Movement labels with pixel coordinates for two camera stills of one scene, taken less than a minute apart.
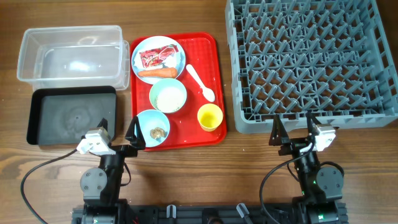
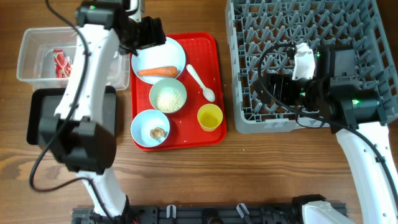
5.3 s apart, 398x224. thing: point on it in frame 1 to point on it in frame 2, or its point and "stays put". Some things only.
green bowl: x=168 y=95 stays put
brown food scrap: x=157 y=132 stays put
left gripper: x=137 y=140 to x=155 y=35
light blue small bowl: x=148 y=119 stays put
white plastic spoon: x=208 y=93 stays put
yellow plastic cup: x=209 y=116 stays put
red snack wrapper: x=155 y=56 to x=63 y=67
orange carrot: x=162 y=73 stays put
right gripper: x=296 y=146 to x=267 y=90
